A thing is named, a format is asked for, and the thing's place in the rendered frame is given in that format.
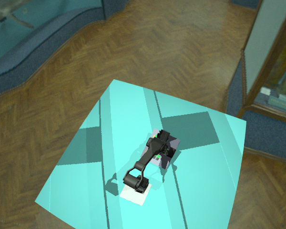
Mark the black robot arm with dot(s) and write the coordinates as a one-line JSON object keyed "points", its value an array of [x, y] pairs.
{"points": [[156, 145]]}

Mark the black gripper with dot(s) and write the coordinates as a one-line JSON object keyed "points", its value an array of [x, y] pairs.
{"points": [[170, 152]]}

